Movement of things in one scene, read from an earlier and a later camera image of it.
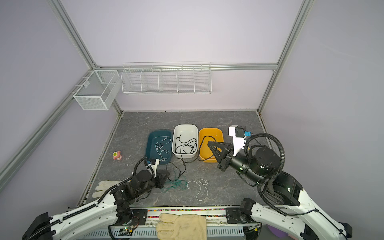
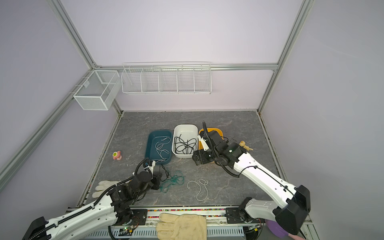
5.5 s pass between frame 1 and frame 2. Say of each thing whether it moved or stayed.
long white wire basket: stayed
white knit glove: stayed
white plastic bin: stayed
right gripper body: moved
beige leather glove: stayed
